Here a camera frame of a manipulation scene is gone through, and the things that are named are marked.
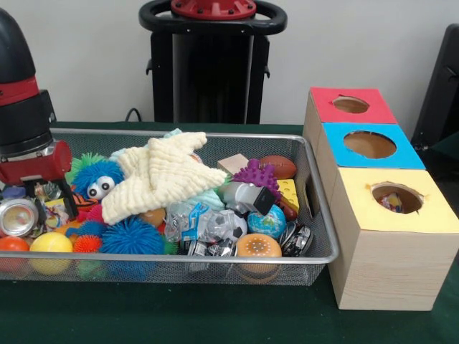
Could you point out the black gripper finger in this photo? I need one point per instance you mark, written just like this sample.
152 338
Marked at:
68 200
36 206

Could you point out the light blue muslin cloth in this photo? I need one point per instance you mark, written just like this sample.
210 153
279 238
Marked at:
208 199

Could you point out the toy burger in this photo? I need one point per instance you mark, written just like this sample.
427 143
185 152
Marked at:
259 245

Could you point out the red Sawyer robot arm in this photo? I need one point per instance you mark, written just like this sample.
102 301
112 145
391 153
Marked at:
18 107

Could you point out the large blue spiky ball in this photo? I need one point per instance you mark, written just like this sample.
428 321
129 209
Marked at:
132 238

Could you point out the blue globe ball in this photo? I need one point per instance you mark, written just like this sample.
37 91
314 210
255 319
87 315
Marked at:
266 222

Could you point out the multicoloured knotted cloth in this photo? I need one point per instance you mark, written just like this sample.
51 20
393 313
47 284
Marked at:
391 202
54 213

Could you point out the orange smooth ball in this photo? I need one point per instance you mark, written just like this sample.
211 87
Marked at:
12 245

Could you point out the dark green table cloth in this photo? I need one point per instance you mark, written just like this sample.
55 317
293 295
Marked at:
450 144
215 315

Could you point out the brown toy football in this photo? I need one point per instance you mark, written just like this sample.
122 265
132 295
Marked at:
279 166

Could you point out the purple spiky ball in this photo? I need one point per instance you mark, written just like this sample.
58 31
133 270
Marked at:
256 175

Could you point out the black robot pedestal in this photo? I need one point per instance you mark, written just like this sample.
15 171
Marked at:
211 71

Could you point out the cream muslin cloth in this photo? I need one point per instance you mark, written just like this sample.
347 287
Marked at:
161 179

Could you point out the wooden box with three holes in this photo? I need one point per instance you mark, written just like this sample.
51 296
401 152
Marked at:
387 272

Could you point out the yellow smooth ball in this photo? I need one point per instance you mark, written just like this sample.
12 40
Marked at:
50 245

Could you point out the yellow cheese toy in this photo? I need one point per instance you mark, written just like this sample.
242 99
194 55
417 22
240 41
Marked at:
288 195

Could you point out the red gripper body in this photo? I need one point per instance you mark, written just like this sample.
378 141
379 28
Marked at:
36 168

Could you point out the shallow metal mesh bin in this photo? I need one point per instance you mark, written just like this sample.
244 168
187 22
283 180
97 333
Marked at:
215 258

